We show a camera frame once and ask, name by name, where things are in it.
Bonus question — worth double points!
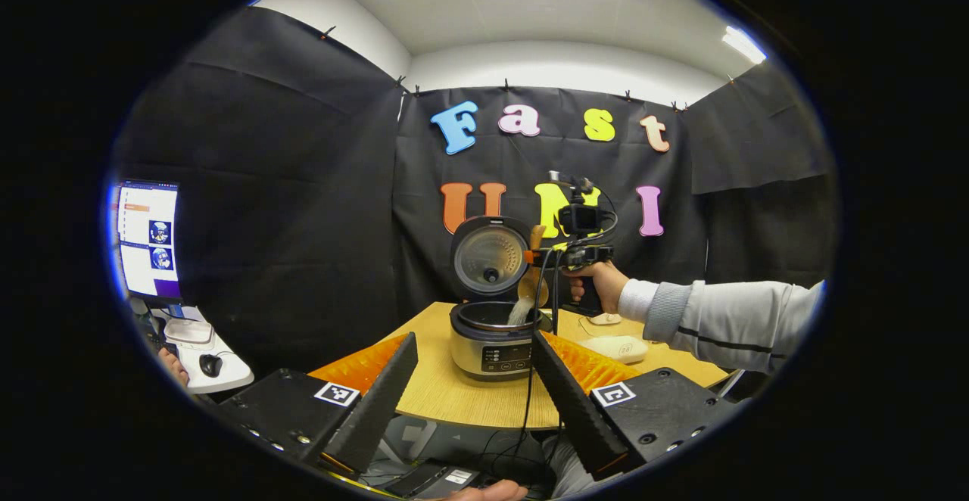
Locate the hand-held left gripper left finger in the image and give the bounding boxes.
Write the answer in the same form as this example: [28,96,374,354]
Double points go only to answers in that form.
[220,331,419,478]

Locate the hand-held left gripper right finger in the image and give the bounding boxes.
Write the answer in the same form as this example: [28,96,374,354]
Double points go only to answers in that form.
[532,330,746,482]

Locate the wooden spoon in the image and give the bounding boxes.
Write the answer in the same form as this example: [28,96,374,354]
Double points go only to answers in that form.
[517,225,550,309]

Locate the black and silver rice cooker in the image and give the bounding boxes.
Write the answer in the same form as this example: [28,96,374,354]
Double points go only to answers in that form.
[449,216,544,383]

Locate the person's grey trousers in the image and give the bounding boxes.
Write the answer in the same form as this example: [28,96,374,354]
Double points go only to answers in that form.
[544,431,629,499]

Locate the white side desk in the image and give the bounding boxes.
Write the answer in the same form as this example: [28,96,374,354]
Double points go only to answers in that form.
[132,308,254,394]

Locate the white box on desk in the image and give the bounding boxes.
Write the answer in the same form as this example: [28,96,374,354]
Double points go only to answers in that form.
[165,319,214,344]

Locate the black backdrop cloth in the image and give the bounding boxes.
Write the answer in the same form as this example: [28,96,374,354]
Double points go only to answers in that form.
[110,5,837,381]

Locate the small ceiling light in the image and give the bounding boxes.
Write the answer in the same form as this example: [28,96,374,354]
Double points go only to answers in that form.
[721,26,767,64]

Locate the computer monitor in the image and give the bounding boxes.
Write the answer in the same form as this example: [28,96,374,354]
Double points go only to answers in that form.
[112,180,182,305]

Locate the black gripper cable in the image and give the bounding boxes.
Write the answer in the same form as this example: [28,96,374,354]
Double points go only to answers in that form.
[484,247,565,479]

